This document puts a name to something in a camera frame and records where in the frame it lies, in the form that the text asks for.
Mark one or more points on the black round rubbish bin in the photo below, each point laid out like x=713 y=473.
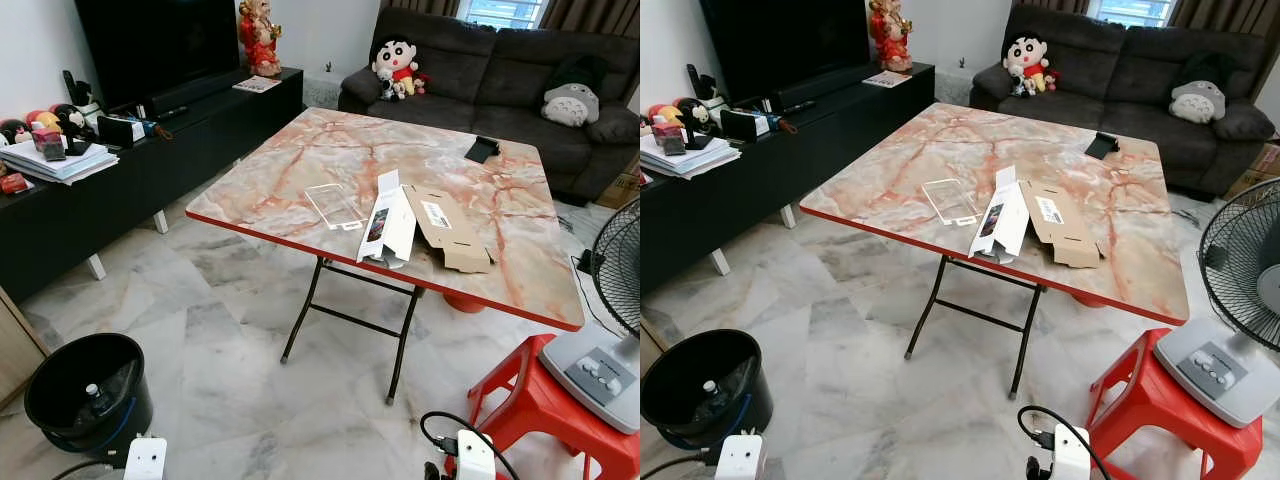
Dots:
x=690 y=355
x=70 y=360

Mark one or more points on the brown cardboard carton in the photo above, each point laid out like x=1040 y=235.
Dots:
x=622 y=190
x=1258 y=170

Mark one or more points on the black power adapter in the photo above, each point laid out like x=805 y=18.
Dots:
x=588 y=262

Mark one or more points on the stack of white papers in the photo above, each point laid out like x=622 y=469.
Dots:
x=690 y=160
x=60 y=165

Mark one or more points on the light wooden cabinet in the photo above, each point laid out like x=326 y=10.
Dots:
x=650 y=335
x=15 y=350

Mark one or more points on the dark red small box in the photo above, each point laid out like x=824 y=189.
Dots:
x=48 y=143
x=670 y=138

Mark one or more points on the yellow plush toy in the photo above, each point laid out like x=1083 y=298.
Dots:
x=668 y=114
x=45 y=120

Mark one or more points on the black and white plush toy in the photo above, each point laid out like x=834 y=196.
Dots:
x=70 y=118
x=697 y=113

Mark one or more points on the grey standing fan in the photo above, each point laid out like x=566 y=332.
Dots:
x=600 y=375
x=1210 y=370

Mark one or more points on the grey Totoro plush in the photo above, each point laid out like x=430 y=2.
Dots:
x=1197 y=102
x=570 y=105

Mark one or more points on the black box with white label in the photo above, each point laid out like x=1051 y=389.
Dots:
x=740 y=123
x=115 y=130

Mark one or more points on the clear bottle with white cap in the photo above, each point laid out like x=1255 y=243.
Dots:
x=712 y=390
x=95 y=395

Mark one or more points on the black television console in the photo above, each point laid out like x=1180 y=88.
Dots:
x=800 y=170
x=150 y=190

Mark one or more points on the black phone stand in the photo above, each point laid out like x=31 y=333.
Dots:
x=482 y=150
x=1102 y=146

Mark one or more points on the brown flat cardboard box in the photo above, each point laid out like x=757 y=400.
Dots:
x=455 y=245
x=1070 y=240

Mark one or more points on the red round plastic object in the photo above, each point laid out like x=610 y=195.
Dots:
x=1092 y=298
x=465 y=301

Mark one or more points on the red plastic stool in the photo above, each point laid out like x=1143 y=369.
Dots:
x=1150 y=400
x=540 y=410

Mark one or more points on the black remote control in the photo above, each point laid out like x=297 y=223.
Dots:
x=173 y=111
x=800 y=106

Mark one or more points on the dark brown fabric sofa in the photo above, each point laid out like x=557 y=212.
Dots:
x=480 y=90
x=1110 y=85

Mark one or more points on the brown curtain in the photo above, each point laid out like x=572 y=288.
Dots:
x=1065 y=5
x=435 y=6
x=595 y=15
x=1225 y=15

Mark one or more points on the black soundbar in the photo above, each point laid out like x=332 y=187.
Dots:
x=195 y=92
x=825 y=85

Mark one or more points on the black flat television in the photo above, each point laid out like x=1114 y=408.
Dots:
x=160 y=50
x=785 y=45

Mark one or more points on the white phone box sleeve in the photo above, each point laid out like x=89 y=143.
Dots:
x=1010 y=220
x=395 y=225

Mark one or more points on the marble pattern folding table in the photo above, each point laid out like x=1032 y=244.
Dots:
x=1000 y=150
x=400 y=150

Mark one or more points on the window with blinds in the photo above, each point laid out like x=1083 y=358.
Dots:
x=500 y=10
x=1130 y=10

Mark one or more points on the red and white booklet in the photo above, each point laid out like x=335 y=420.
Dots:
x=887 y=79
x=257 y=84

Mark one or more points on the cartoon boy plush doll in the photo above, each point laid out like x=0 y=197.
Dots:
x=397 y=58
x=1025 y=53

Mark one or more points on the clear plastic tray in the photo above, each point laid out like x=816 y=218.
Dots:
x=335 y=205
x=950 y=200

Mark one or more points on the red and gold figurine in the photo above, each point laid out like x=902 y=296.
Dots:
x=260 y=40
x=890 y=35

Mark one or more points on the white covered side table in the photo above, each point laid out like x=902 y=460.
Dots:
x=322 y=88
x=953 y=85

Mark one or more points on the small red item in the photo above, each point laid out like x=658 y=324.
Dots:
x=12 y=183

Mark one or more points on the black and red plush toy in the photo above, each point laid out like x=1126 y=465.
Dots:
x=14 y=130

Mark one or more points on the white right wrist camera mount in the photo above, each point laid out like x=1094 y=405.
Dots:
x=475 y=455
x=1070 y=455

